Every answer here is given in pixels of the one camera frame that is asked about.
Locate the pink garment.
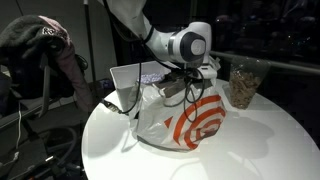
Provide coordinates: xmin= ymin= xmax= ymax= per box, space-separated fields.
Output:
xmin=38 ymin=15 xmax=95 ymax=114

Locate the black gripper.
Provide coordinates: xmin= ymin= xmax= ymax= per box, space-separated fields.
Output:
xmin=156 ymin=74 xmax=188 ymax=99

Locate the white plastic storage box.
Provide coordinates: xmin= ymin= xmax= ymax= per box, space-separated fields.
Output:
xmin=109 ymin=61 xmax=171 ymax=113

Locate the black floor equipment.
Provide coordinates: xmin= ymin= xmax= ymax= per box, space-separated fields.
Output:
xmin=18 ymin=154 xmax=84 ymax=180

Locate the thin white cable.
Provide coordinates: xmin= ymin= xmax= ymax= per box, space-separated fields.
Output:
xmin=0 ymin=101 xmax=24 ymax=168

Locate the white orange target plastic bag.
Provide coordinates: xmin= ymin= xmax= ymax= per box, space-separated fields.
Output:
xmin=128 ymin=56 xmax=228 ymax=152

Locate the grey office chair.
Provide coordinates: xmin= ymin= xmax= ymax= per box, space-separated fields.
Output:
xmin=0 ymin=63 xmax=56 ymax=131

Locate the clear bag of snacks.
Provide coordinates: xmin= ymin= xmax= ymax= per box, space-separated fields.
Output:
xmin=228 ymin=55 xmax=272 ymax=110

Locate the metal window handrail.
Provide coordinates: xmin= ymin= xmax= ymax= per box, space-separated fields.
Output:
xmin=211 ymin=50 xmax=320 ymax=77

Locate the black floor hose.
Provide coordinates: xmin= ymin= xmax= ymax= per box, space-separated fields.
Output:
xmin=43 ymin=126 xmax=79 ymax=164

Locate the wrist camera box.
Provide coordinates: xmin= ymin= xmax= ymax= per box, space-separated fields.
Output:
xmin=196 ymin=64 xmax=218 ymax=80

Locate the dark cardboard box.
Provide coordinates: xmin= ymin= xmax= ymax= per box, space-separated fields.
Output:
xmin=88 ymin=78 xmax=116 ymax=98

